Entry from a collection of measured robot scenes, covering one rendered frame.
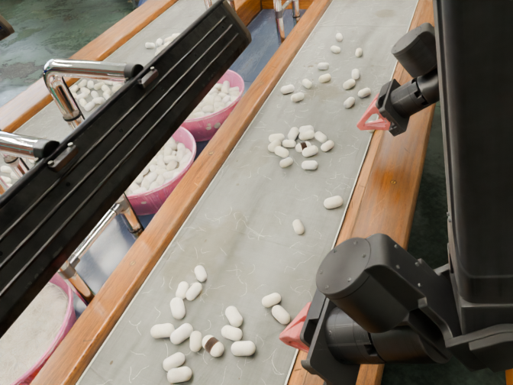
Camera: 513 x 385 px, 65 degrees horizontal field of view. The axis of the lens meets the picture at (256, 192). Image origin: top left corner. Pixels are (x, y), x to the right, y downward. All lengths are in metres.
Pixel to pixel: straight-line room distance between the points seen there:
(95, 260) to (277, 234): 0.40
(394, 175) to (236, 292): 0.38
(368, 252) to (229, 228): 0.49
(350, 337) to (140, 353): 0.39
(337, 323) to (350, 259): 0.10
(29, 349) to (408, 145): 0.80
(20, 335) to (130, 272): 0.21
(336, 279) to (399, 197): 0.47
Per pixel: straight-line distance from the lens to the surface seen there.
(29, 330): 0.84
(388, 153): 0.88
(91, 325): 0.73
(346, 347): 0.42
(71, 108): 0.66
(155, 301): 0.74
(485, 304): 0.33
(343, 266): 0.34
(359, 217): 0.75
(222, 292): 0.71
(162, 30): 1.70
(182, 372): 0.64
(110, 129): 0.47
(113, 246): 0.95
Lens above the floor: 1.33
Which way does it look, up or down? 44 degrees down
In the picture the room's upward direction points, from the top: 12 degrees counter-clockwise
